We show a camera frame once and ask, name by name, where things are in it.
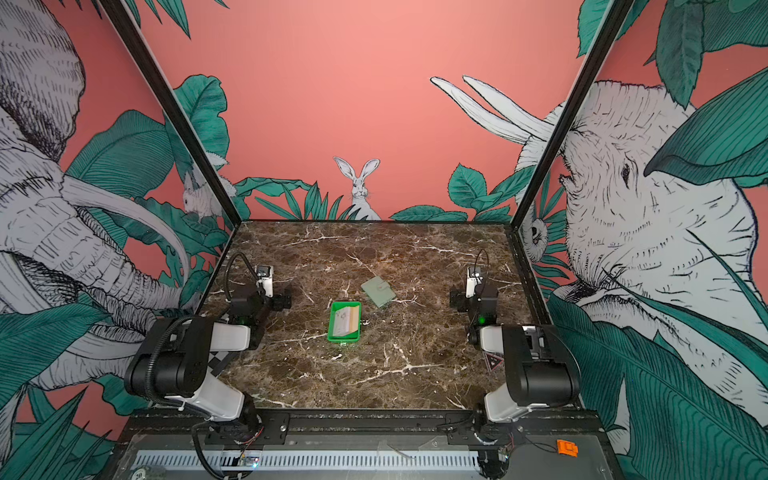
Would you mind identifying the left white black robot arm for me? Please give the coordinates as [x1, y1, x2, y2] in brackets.
[124, 285, 292, 425]

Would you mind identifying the black white checkerboard plate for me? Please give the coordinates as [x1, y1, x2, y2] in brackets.
[208, 351, 240, 377]

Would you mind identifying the left black frame post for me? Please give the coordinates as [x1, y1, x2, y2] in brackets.
[99, 0, 242, 228]

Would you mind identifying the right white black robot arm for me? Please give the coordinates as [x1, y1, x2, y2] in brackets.
[449, 277, 581, 423]

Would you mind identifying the right black frame post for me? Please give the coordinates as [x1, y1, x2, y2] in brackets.
[511, 0, 633, 231]

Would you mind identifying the black frame post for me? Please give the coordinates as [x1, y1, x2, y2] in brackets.
[99, 0, 242, 228]
[511, 0, 633, 231]

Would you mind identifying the orange plastic clip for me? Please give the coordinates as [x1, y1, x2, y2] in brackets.
[556, 439, 579, 458]

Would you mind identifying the green plastic card tray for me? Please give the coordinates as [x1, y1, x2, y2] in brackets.
[327, 301, 362, 343]

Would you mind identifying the white perforated cable duct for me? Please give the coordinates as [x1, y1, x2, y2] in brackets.
[130, 450, 482, 473]

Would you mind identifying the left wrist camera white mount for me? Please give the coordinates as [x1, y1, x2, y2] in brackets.
[256, 265, 274, 298]

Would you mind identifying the triangular warning sticker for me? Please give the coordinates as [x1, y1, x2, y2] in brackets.
[484, 352, 504, 373]

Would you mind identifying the black front mounting rail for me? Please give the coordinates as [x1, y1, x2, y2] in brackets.
[117, 409, 601, 448]

